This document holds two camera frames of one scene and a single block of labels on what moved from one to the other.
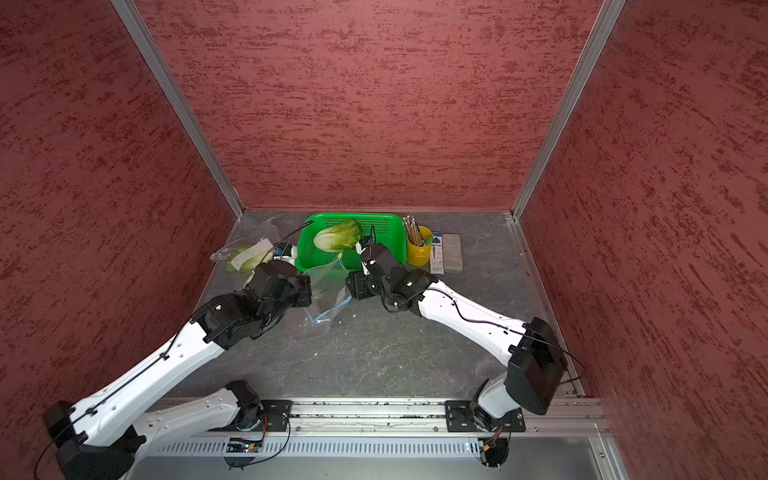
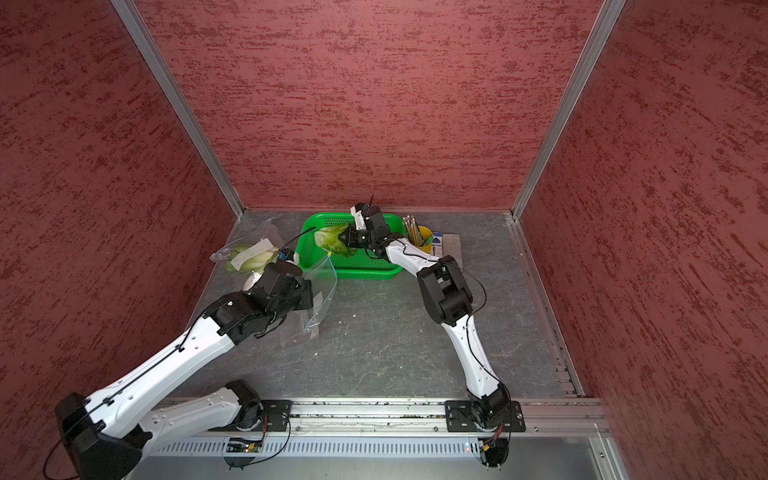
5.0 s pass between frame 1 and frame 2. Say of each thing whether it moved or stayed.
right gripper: moved
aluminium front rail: stayed
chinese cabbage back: stayed
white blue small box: stayed
